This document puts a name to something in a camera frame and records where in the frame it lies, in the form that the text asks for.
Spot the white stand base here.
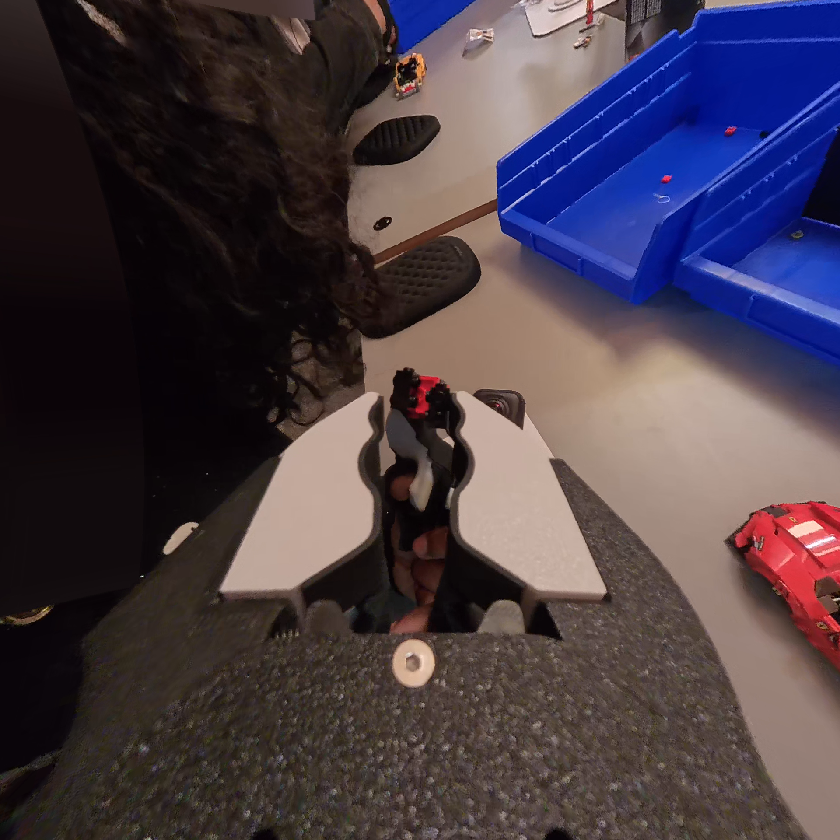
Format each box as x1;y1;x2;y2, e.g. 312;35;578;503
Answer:
524;0;619;38

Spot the small yellow lego vehicle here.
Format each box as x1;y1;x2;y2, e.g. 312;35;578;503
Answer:
392;54;429;101

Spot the dark cloth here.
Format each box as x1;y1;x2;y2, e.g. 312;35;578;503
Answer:
289;0;400;132

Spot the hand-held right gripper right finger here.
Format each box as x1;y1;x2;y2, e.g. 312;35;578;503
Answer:
450;390;609;603

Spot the person's left hand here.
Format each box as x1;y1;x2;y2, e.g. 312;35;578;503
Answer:
386;474;451;606

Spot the blue plastic storage bin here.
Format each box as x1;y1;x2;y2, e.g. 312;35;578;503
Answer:
387;0;476;55
497;0;840;304

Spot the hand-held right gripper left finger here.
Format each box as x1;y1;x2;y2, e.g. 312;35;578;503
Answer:
218;391;385;603

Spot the blue bin with black divider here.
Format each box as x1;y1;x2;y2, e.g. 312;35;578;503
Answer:
672;85;840;365

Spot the person's dark curly hair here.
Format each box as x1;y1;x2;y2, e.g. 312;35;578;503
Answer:
62;0;385;424

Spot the red lego car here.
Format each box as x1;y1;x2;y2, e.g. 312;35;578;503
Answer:
725;502;840;670

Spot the black quilted pad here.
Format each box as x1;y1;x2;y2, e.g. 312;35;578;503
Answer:
360;235;482;340
353;113;442;167

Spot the small red green lego assembly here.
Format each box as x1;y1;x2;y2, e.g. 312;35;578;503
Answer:
390;367;455;421

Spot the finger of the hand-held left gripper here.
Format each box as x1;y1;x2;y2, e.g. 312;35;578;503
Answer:
385;408;435;462

